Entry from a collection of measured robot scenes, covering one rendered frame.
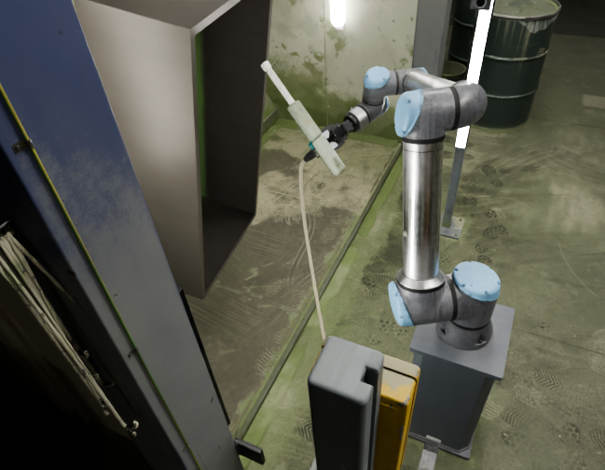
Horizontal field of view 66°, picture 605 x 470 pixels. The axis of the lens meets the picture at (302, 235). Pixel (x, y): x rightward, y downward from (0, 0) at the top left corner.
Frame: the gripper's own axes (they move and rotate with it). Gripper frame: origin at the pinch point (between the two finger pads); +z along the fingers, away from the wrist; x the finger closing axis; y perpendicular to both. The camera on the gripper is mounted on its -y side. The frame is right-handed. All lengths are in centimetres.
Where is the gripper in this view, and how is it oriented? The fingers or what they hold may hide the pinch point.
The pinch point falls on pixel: (317, 148)
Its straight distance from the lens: 180.1
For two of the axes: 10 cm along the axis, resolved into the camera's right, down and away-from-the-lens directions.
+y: -3.3, 0.7, 9.4
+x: -5.9, -8.0, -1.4
